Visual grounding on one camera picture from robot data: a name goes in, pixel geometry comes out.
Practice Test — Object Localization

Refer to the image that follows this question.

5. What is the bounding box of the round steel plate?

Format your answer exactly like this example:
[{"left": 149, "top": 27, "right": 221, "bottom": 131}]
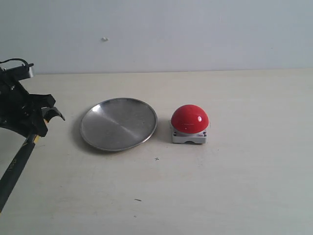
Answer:
[{"left": 80, "top": 97, "right": 158, "bottom": 152}]

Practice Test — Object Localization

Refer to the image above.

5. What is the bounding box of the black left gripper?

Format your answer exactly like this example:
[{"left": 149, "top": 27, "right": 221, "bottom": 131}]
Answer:
[{"left": 0, "top": 71, "right": 56, "bottom": 137}]

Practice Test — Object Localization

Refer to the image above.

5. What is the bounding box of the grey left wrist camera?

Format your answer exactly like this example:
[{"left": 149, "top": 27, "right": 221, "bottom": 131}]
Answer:
[{"left": 0, "top": 63, "right": 34, "bottom": 80}]

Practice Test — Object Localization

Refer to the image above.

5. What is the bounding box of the red dome push button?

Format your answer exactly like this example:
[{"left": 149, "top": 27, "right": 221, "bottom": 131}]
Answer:
[{"left": 170, "top": 104, "right": 210, "bottom": 144}]

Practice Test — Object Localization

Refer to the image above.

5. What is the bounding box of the black yellow claw hammer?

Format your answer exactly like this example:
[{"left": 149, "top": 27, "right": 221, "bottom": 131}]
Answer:
[{"left": 0, "top": 106, "right": 65, "bottom": 213}]

